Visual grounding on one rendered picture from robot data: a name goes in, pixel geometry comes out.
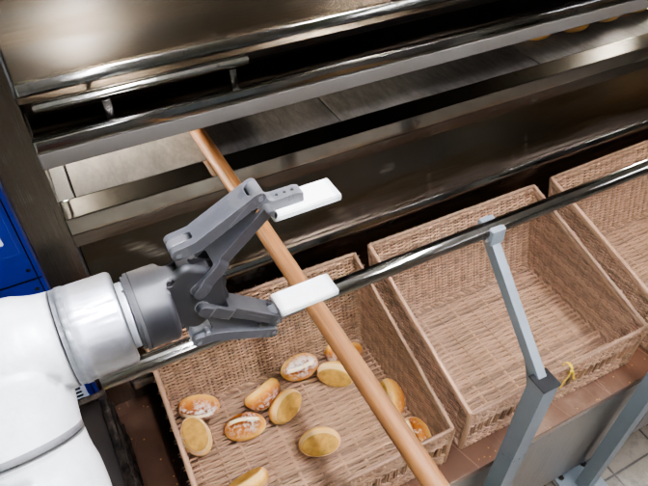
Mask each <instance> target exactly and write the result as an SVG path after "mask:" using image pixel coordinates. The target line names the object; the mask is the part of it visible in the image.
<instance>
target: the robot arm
mask: <svg viewBox="0 0 648 486"><path fill-rule="evenodd" d="M248 195H249V196H248ZM340 200H341V193H340V192H339V191H338V189H337V188H336V187H335V186H334V185H333V184H332V182H331V181H330V180H329V179H328V178H324V179H320V180H317V181H315V182H312V183H309V184H306V185H303V186H300V187H299V186H298V185H297V184H291V185H288V186H285V187H283V188H279V189H276V190H273V191H270V192H263V191H262V189H261V188H260V187H259V185H258V184H257V182H256V181H255V180H254V179H253V178H248V179H246V180H245V181H244V182H242V183H241V184H240V185H238V186H237V187H236V188H235V189H233V190H232V191H231V192H229V193H228V194H227V195H226V196H224V197H223V198H222V199H220V200H219V201H218V202H216V203H215V204H214V205H212V206H211V207H210V208H208V209H207V210H206V212H204V213H203V214H202V215H200V216H199V217H198V218H197V219H195V220H194V221H193V222H191V223H190V224H189V225H188V226H186V227H184V228H182V229H178V230H176V231H174V232H171V233H169V234H167V235H166V236H165V237H164V239H163V241H164V243H165V245H166V247H167V249H168V252H169V254H170V256H171V258H172V260H173V261H171V262H170V263H169V264H167V265H165V266H157V265H156V264H149V265H146V266H143V267H141V268H138V269H135V270H132V271H129V272H126V273H123V274H121V277H119V279H120V282H118V283H113V282H112V279H111V276H110V275H109V273H106V272H102V273H99V274H96V275H93V276H90V277H89V278H86V279H83V280H80V281H77V282H74V283H69V284H66V285H63V286H57V287H53V289H51V290H48V291H44V292H42V293H38V294H33V295H26V296H10V297H5V298H0V486H112V483H111V480H110V477H109V475H108V472H107V471H106V468H105V466H104V464H103V461H102V459H101V457H100V454H99V452H98V451H97V449H96V448H95V446H94V444H93V442H92V440H91V439H90V437H89V434H88V432H87V430H86V427H85V425H84V422H83V420H82V417H81V414H80V410H79V406H78V401H77V396H76V391H75V388H78V387H80V386H82V385H84V384H90V383H91V382H94V381H95V380H96V379H98V378H101V377H103V376H106V375H108V374H111V373H114V372H116V371H119V370H121V369H124V368H126V367H129V366H131V365H135V364H136V363H138V362H139V361H140V355H139V352H138V350H137V348H138V347H141V346H143V345H144V347H145V349H148V350H151V349H153V348H156V347H158V346H161V345H163V344H166V343H169V342H171V341H174V340H176V339H179V338H180V337H181V335H182V328H185V327H186V330H187V332H188V334H189V336H190V339H191V340H192V342H193V344H194V346H201V345H204V344H207V343H210V342H213V341H218V340H231V339H243V338H268V337H273V336H275V335H276V334H277V333H278V329H277V326H278V324H279V323H280V322H281V321H282V320H283V318H284V317H286V316H289V315H291V314H293V313H295V312H298V311H302V310H303V309H305V308H306V307H308V306H311V305H313V304H315V303H318V302H320V301H323V300H325V299H328V298H330V297H333V296H335V295H338V288H337V287H336V285H335V284H334V283H333V281H332V280H331V278H330V277H329V276H328V274H323V275H321V276H318V277H316V278H313V279H310V280H308V281H305V282H303V283H298V284H296V285H294V286H292V287H289V288H286V289H284V290H281V291H279V292H276V293H274V294H271V298H270V297H268V298H269V300H268V299H267V300H262V299H258V298H253V297H248V296H243V295H238V294H233V293H229V292H228V291H227V289H226V282H227V280H226V275H225V272H226V271H227V270H228V268H229V263H230V261H231V260H232V259H233V257H234V256H235V255H236V254H237V253H238V252H239V251H240V250H241V249H242V248H243V247H244V245H245V244H246V243H247V242H248V241H249V240H250V239H251V238H252V237H253V236H254V234H255V233H256V232H257V231H258V230H259V229H260V228H261V227H262V226H263V225H264V223H265V222H266V221H267V220H268V219H269V218H270V217H271V218H272V219H273V221H274V222H278V221H280V220H283V219H286V218H289V217H292V216H295V215H298V214H301V213H304V212H307V211H310V210H312V209H315V208H317V207H320V206H323V205H326V204H329V203H334V202H337V201H340ZM257 210H258V212H257V213H256V211H257ZM209 258H210V259H209ZM260 325H262V326H263V327H260Z"/></svg>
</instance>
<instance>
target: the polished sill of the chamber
mask: <svg viewBox="0 0 648 486"><path fill-rule="evenodd" d="M644 59H648V33H647V34H643V35H640V36H636V37H633V38H630V39H626V40H621V41H618V42H614V43H611V44H607V45H604V46H600V47H597V48H593V49H590V50H587V51H583V52H581V53H577V54H574V55H570V56H567V57H563V58H560V59H556V60H553V61H549V62H547V63H543V64H540V65H537V66H533V67H527V68H524V69H520V70H517V71H513V72H510V73H506V74H504V75H500V76H497V77H493V78H490V79H487V80H483V81H480V82H476V83H473V84H470V85H467V86H463V87H460V88H456V89H453V90H449V91H446V92H443V93H439V94H433V95H431V96H427V97H424V98H420V99H417V100H413V101H410V102H406V103H403V104H399V105H396V106H393V107H390V108H387V109H383V110H380V111H376V112H373V113H369V114H366V115H362V116H359V117H356V118H353V119H349V120H346V121H340V122H337V123H333V124H330V125H326V126H323V127H319V128H316V129H313V130H310V131H306V132H303V133H300V134H296V135H293V136H289V137H286V138H282V139H280V140H276V141H273V142H269V143H266V144H262V145H259V146H255V147H252V148H246V149H243V150H240V151H237V152H233V153H230V154H226V155H223V156H224V158H225V159H226V161H227V162H228V163H229V165H230V167H231V168H232V170H233V171H234V173H235V174H236V176H237V177H238V178H239V180H240V181H241V183H242V182H244V181H245V180H246V179H248V178H253V179H257V178H261V177H264V176H269V175H272V174H275V173H278V172H281V171H285V170H288V169H291V168H294V167H298V166H301V165H304V164H307V163H310V162H313V161H316V160H319V159H323V158H326V157H329V156H332V155H335V154H339V153H342V152H345V151H348V150H351V149H356V148H359V147H363V146H366V145H369V144H372V143H376V142H379V141H382V140H385V139H389V138H391V137H394V136H397V135H401V134H404V133H407V132H410V131H414V130H417V129H420V128H423V127H426V126H429V125H432V124H435V123H438V122H444V121H447V120H450V119H454V118H457V117H460V116H463V115H467V114H469V113H472V112H475V111H479V110H482V109H485V108H488V107H492V106H495V105H498V104H501V103H504V102H507V101H510V100H513V99H517V98H520V97H523V96H526V95H532V94H535V93H538V92H541V91H545V90H547V89H550V88H553V87H557V86H560V85H563V84H566V83H570V82H573V81H576V80H579V79H582V78H585V77H588V76H591V75H595V74H598V73H601V72H604V71H608V70H611V69H614V68H620V67H622V66H625V65H628V64H632V63H635V62H638V61H641V60H644ZM223 189H226V187H225V185H224V183H223V182H222V180H221V179H220V178H219V177H218V175H217V174H216V172H215V171H214V169H213V168H212V166H211V165H210V163H209V162H208V160H206V161H203V162H200V163H196V164H193V165H189V166H186V167H182V168H179V169H175V170H172V171H168V172H166V173H162V174H159V175H153V176H150V177H146V178H143V179H139V180H136V181H132V182H129V183H125V184H123V185H119V186H116V187H112V188H109V189H106V190H102V191H99V192H95V193H92V194H89V195H86V196H82V197H79V198H75V199H72V200H68V201H65V202H60V206H61V209H62V212H63V215H64V218H65V221H66V224H67V228H68V230H69V233H70V235H75V234H79V233H82V232H85V231H88V230H94V229H97V228H100V227H104V226H107V225H110V224H113V223H117V222H119V221H122V220H125V219H129V218H132V217H135V216H138V215H141V214H145V213H148V212H151V211H153V210H157V209H160V208H163V207H166V206H170V205H173V204H176V203H182V202H185V201H188V200H191V199H195V198H197V197H200V196H203V195H207V194H210V193H213V192H216V191H220V190H223Z"/></svg>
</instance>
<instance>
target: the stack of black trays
mask: <svg viewBox="0 0 648 486"><path fill-rule="evenodd" d="M77 401H78V406H79V410H80V414H81V417H82V420H83V422H84V425H85V427H86V430H87V432H88V434H89V437H90V439H91V440H92V442H93V444H94V446H95V448H96V449H97V451H98V452H99V454H100V457H101V459H102V461H103V464H104V466H105V468H106V471H107V472H108V475H109V477H110V480H111V483H112V486H145V485H144V482H143V479H142V476H141V473H140V470H139V467H138V463H137V460H136V457H135V453H134V450H133V447H132V443H131V441H130V438H129V435H127V432H126V429H125V426H124V424H121V423H120V420H119V417H118V414H117V413H116V409H115V406H114V403H113V402H112V403H110V400H109V398H107V395H106V392H105V390H102V391H98V392H96V393H93V394H91V395H89V396H86V397H84V398H81V399H79V400H77Z"/></svg>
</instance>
